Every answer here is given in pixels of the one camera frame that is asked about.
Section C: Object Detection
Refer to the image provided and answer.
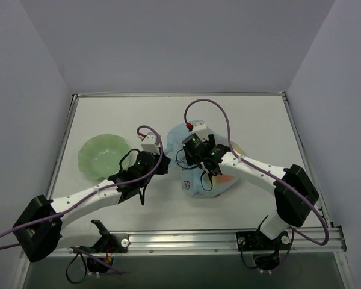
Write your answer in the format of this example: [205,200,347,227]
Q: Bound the blue translucent plastic bag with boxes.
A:
[164,123,239,198]

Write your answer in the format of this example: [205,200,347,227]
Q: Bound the orange fake peach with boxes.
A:
[215,175,235,184]

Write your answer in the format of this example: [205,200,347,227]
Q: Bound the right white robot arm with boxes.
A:
[182,134,323,249]

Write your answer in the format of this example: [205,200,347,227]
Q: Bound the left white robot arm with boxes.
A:
[13,151,171,263]

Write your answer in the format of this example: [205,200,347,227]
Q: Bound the green glass bowl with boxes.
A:
[77,134,131,181]

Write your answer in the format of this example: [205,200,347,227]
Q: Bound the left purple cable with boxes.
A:
[0,125,163,250]

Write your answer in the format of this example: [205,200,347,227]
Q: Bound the purple cable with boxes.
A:
[184,98,330,246]
[0,125,163,250]

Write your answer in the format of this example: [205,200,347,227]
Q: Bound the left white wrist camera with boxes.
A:
[141,132,160,154]

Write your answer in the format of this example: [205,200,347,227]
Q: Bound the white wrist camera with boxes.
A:
[141,132,160,154]
[185,120,208,140]

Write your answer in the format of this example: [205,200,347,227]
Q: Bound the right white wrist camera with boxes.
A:
[185,120,208,140]

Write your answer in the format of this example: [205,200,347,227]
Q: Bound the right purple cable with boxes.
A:
[184,98,330,246]

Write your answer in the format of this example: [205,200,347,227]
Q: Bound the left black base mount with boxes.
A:
[72,233,130,276]

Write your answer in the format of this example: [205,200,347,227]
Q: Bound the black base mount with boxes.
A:
[236,229,282,274]
[72,233,130,276]

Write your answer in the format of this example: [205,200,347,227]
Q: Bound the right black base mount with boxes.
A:
[236,229,282,274]

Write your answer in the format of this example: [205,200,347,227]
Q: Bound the aluminium front rail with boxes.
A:
[20,227,347,258]

